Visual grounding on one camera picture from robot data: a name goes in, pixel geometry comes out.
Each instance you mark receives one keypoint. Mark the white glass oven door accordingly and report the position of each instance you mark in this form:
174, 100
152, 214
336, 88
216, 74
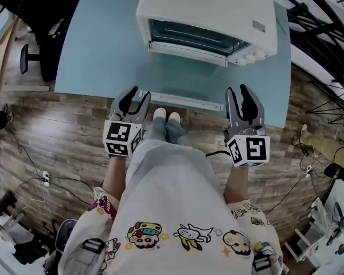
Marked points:
183, 99

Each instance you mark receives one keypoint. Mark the person's right forearm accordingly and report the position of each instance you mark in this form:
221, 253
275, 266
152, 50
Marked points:
236, 182

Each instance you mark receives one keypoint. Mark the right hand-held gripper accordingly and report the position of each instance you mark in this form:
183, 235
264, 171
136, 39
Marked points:
252, 150

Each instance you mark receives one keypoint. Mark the white shelf rack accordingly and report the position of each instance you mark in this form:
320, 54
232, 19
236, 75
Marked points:
318, 233

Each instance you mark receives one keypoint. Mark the black metal railing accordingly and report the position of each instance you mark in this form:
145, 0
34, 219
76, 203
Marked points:
318, 16

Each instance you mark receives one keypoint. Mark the white power strip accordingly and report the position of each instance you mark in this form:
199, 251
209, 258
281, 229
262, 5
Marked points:
309, 171
46, 178

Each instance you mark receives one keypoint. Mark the person's right white shoe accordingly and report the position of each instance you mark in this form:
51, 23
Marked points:
174, 117

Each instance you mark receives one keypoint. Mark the black office chair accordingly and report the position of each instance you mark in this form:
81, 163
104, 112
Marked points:
46, 19

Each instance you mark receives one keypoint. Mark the white cartoon print shirt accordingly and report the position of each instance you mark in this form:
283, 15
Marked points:
172, 199

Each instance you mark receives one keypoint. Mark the white toaster oven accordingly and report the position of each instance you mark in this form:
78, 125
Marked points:
206, 7

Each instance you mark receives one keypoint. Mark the grey jeans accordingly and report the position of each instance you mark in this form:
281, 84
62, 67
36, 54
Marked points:
172, 133

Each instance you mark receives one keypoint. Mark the person's left white shoe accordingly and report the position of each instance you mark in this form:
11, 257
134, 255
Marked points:
160, 114

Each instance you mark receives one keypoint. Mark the person's left forearm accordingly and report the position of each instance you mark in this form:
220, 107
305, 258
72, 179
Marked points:
114, 176

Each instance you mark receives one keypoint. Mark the wooden desk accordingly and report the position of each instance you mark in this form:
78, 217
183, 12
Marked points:
0, 67

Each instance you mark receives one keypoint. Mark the black tripod stand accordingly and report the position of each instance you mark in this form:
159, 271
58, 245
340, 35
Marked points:
329, 107

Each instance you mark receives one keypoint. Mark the person's white shoe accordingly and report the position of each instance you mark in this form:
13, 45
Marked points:
174, 117
160, 114

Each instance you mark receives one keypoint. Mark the white box on desk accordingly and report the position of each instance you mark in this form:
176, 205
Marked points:
3, 27

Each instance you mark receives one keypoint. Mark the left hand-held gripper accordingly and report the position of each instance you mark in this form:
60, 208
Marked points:
119, 137

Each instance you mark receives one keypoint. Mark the black round helmet device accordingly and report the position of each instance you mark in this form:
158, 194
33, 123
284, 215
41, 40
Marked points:
66, 233

